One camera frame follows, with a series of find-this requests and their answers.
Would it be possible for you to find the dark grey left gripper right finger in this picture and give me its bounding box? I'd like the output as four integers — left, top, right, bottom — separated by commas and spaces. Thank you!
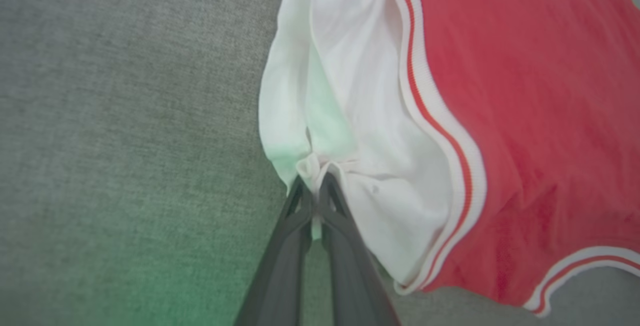
318, 172, 401, 326

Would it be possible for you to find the red and white basketball jersey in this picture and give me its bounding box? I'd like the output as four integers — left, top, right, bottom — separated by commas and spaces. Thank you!
258, 0, 640, 318

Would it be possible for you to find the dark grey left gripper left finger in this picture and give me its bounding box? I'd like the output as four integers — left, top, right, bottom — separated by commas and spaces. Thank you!
234, 175, 317, 326

